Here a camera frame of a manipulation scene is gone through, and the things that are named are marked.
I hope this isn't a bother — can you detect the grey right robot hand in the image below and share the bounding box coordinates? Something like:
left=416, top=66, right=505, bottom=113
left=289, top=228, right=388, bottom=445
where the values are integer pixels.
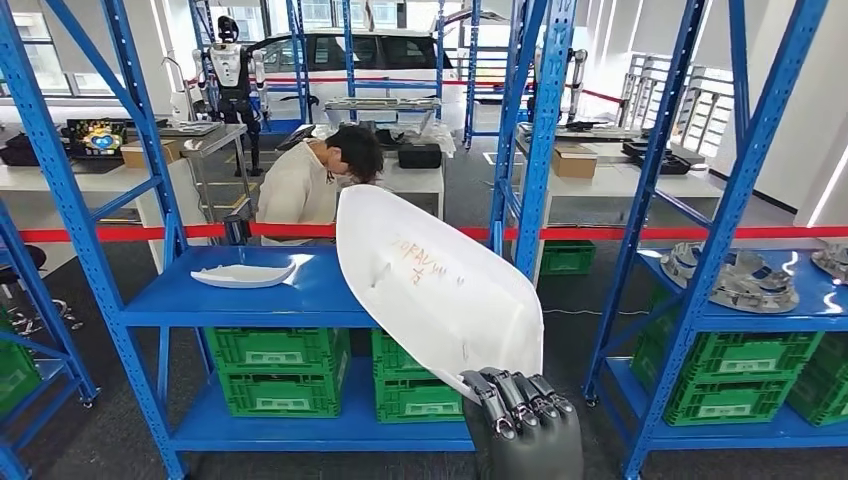
left=459, top=366, right=586, bottom=480

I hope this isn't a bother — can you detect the large white plastic shell part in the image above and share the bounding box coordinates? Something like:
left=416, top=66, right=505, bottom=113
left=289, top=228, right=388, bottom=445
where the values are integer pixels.
left=335, top=183, right=546, bottom=403

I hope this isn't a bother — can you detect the blue steel shelf rack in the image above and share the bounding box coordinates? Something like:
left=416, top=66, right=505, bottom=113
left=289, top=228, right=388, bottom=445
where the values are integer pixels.
left=461, top=0, right=528, bottom=150
left=187, top=0, right=314, bottom=137
left=581, top=0, right=848, bottom=480
left=0, top=0, right=579, bottom=480
left=0, top=198, right=102, bottom=480
left=339, top=0, right=444, bottom=124

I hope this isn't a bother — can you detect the small white plastic shell part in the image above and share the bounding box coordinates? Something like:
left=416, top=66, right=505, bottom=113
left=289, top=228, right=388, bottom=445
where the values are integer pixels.
left=190, top=260, right=298, bottom=290

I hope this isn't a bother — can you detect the white desk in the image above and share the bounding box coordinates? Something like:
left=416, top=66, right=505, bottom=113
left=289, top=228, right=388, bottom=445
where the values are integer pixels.
left=515, top=139, right=725, bottom=230
left=0, top=157, right=208, bottom=270
left=374, top=157, right=447, bottom=221

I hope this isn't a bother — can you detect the silver wheel hub cover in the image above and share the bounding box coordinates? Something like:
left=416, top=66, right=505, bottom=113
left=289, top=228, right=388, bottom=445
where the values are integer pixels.
left=659, top=241, right=802, bottom=316
left=810, top=241, right=848, bottom=286

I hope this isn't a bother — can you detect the cardboard box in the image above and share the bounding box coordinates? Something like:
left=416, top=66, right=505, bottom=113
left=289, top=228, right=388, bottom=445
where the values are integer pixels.
left=551, top=144, right=600, bottom=181
left=119, top=139, right=184, bottom=170

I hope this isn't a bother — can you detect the black case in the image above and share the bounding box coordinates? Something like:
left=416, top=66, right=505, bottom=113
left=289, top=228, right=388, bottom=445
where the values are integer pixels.
left=396, top=142, right=444, bottom=171

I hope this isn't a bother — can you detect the black plastic tray stack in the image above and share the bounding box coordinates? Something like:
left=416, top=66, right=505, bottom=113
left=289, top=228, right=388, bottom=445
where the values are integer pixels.
left=619, top=139, right=695, bottom=178

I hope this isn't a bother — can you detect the red barrier belt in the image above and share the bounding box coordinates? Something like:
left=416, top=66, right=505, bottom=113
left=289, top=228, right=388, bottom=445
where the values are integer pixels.
left=18, top=223, right=848, bottom=244

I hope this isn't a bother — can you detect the person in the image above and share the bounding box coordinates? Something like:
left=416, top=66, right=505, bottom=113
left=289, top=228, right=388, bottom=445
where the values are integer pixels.
left=254, top=123, right=387, bottom=248

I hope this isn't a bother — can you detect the white black humanoid robot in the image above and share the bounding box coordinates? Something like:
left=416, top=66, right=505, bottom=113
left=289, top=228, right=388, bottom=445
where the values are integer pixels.
left=190, top=15, right=271, bottom=179
left=528, top=46, right=591, bottom=126

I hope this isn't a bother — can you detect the silver metal panel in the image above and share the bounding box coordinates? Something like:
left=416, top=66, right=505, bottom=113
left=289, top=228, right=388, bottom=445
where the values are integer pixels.
left=323, top=96, right=443, bottom=132

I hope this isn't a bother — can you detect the white car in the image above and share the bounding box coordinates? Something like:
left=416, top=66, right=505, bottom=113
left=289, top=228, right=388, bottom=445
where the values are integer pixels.
left=243, top=27, right=466, bottom=128

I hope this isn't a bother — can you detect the metal railing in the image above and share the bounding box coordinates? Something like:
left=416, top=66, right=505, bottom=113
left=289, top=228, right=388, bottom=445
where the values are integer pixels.
left=614, top=52, right=738, bottom=162

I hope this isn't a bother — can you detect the steel table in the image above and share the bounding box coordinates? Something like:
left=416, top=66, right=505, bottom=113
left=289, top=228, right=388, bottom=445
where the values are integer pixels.
left=157, top=121, right=258, bottom=225

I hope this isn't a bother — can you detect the laptop with colourful screen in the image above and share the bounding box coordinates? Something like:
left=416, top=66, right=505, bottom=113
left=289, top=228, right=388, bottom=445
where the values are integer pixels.
left=64, top=117, right=131, bottom=162

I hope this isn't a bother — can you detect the black stool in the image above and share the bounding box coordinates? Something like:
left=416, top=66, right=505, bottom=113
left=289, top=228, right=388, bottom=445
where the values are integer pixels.
left=0, top=243, right=86, bottom=334

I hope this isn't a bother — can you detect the black bag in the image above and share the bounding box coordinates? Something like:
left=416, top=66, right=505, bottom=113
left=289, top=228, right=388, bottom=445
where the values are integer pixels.
left=0, top=131, right=41, bottom=168

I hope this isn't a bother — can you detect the white floor cable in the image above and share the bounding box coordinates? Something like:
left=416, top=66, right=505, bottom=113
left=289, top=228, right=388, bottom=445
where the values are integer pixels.
left=541, top=307, right=652, bottom=319

